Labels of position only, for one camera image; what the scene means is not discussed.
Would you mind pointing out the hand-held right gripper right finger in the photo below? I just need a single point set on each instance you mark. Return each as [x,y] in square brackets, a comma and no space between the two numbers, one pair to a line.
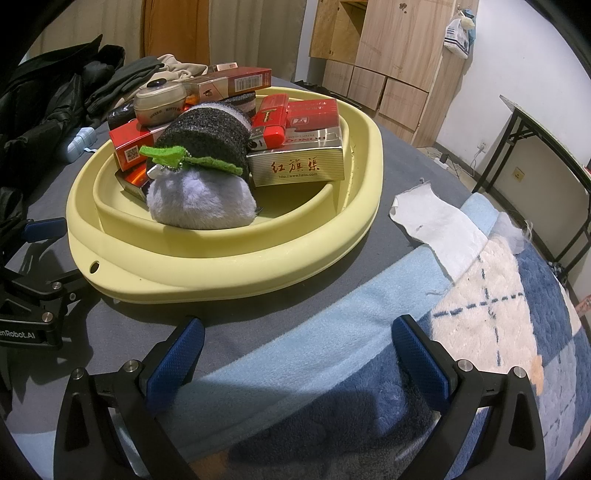
[420,364]

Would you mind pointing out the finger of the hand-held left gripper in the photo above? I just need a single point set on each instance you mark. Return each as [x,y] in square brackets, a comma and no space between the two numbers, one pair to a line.
[44,229]
[55,285]

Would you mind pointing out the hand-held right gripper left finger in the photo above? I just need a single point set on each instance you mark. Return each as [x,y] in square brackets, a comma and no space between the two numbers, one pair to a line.
[175,364]

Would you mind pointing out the yellow plastic basin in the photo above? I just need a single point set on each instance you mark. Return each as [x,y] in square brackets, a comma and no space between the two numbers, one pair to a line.
[231,272]

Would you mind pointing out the light purple plush toy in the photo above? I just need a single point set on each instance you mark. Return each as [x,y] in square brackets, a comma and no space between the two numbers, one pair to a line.
[198,198]

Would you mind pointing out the silver cigarette box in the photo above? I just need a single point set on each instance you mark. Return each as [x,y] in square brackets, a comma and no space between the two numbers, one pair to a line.
[295,168]

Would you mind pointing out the long red cigarette carton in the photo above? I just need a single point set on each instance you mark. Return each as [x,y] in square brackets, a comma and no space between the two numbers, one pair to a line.
[231,85]

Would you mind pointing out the red lighter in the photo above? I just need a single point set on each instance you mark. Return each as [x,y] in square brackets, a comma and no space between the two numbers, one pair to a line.
[270,120]

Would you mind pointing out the red white cigarette box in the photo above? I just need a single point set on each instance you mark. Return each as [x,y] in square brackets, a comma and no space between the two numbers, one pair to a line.
[314,115]

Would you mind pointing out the light blue bottle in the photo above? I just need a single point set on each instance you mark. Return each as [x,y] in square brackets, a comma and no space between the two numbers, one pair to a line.
[79,145]

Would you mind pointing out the orange red box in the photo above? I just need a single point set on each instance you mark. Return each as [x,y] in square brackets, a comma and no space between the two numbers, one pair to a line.
[134,180]

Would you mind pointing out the checkered blue white blanket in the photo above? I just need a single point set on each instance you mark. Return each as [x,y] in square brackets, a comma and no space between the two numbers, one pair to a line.
[485,277]

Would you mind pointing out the red box with white label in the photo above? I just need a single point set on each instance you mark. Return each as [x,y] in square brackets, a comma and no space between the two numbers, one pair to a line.
[129,143]

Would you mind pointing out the white cloth piece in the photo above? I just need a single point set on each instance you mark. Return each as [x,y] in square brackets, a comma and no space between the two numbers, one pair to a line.
[438,230]

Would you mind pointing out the black jacket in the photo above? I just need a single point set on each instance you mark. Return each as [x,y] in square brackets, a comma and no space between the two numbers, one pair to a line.
[46,92]

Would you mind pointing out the round metal tin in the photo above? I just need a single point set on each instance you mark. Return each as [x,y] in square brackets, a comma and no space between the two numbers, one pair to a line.
[159,104]

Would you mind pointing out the grey green garment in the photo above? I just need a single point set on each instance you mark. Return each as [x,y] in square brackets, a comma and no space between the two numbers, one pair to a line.
[124,76]

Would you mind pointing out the beige garment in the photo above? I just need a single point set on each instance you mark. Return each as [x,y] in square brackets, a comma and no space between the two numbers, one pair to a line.
[184,69]

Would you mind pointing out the black white round sponge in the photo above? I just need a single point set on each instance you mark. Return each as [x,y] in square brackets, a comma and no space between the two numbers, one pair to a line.
[240,102]

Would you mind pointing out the orange wooden door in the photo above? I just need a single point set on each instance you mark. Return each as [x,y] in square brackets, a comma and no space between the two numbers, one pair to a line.
[175,32]

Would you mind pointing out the small brown box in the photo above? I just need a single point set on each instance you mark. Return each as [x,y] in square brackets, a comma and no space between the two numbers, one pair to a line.
[225,67]

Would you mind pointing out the black folding table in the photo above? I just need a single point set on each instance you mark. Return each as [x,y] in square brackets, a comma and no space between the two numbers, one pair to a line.
[526,117]

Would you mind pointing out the wooden wardrobe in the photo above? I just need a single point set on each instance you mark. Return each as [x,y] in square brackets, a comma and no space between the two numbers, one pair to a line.
[401,46]

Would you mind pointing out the white hanging bag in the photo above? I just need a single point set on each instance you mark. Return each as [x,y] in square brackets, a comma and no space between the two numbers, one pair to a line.
[457,37]

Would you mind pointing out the yellow wall socket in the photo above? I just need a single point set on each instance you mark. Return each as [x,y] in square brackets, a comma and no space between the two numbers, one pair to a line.
[518,174]

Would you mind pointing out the white wall socket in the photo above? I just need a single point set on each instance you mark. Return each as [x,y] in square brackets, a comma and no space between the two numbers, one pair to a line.
[482,147]

